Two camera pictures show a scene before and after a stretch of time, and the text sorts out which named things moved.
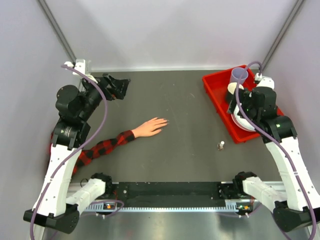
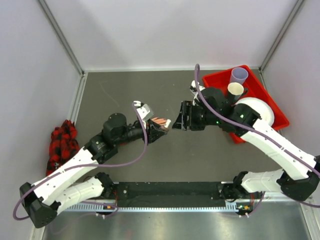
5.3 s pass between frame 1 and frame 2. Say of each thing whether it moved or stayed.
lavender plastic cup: stayed
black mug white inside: stayed
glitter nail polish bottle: moved
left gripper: moved
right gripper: moved
